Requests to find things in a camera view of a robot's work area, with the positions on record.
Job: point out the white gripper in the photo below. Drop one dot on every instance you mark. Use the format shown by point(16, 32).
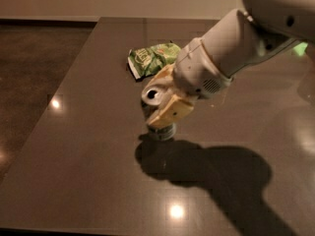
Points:
point(196, 70)

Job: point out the silver green 7up can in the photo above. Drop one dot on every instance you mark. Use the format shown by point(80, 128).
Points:
point(152, 98)

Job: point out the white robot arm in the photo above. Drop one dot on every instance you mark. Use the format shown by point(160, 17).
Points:
point(263, 29)

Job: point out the green chip bag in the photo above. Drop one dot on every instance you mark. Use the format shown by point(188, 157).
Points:
point(148, 61)

